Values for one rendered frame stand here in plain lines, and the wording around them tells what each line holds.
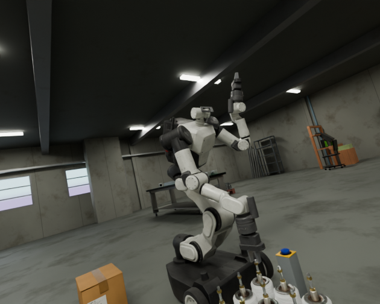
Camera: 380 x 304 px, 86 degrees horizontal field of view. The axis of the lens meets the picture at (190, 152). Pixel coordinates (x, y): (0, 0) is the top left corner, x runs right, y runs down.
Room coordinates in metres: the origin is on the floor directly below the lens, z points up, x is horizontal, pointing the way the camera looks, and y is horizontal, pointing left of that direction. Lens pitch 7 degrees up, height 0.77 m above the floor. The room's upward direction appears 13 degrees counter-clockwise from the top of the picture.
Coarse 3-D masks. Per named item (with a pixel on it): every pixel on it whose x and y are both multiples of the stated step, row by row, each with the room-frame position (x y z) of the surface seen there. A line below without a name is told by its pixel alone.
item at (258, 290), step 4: (252, 284) 0.99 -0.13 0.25; (268, 284) 0.96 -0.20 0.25; (272, 284) 0.97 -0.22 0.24; (252, 288) 0.99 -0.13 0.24; (256, 288) 0.96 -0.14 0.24; (260, 288) 0.95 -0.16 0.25; (268, 288) 0.95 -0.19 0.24; (272, 288) 0.96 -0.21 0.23; (256, 292) 0.97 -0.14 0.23; (260, 292) 0.95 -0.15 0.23; (268, 292) 0.95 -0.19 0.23; (272, 292) 0.96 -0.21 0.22; (256, 296) 0.97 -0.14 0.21; (260, 296) 0.96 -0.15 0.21; (272, 296) 0.96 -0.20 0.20
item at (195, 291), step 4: (192, 288) 1.18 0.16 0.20; (196, 288) 1.17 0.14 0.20; (188, 292) 1.17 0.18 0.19; (192, 292) 1.15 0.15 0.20; (196, 292) 1.15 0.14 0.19; (200, 292) 1.15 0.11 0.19; (184, 296) 1.21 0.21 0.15; (188, 296) 1.17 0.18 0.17; (192, 296) 1.14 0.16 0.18; (196, 296) 1.12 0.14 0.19; (200, 296) 1.13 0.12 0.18; (204, 296) 1.13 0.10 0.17; (184, 300) 1.22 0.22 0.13; (188, 300) 1.21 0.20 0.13; (192, 300) 1.17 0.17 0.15; (196, 300) 1.12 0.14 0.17; (200, 300) 1.11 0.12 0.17; (204, 300) 1.11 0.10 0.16
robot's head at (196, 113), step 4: (192, 108) 1.23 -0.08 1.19; (196, 108) 1.21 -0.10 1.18; (192, 112) 1.23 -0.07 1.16; (196, 112) 1.20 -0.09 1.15; (200, 112) 1.22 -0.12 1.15; (204, 112) 1.24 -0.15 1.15; (208, 112) 1.25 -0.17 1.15; (192, 116) 1.24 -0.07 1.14; (196, 116) 1.22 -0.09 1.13; (200, 116) 1.23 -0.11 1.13; (204, 116) 1.26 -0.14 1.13; (208, 116) 1.26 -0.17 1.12; (196, 120) 1.27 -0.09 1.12; (200, 120) 1.25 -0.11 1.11
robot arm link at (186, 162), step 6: (180, 150) 1.10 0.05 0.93; (186, 150) 1.10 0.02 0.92; (180, 156) 1.10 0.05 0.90; (186, 156) 1.10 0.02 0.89; (180, 162) 1.10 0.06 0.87; (186, 162) 1.09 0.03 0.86; (192, 162) 1.11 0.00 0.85; (180, 168) 1.11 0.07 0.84; (186, 168) 1.09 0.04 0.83; (192, 168) 1.10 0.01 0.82; (186, 174) 1.08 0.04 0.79; (192, 174) 1.11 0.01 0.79; (186, 180) 1.07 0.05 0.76; (192, 180) 1.05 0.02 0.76; (198, 180) 1.05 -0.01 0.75; (186, 186) 1.09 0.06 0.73; (192, 186) 1.06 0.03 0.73; (198, 186) 1.06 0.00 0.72
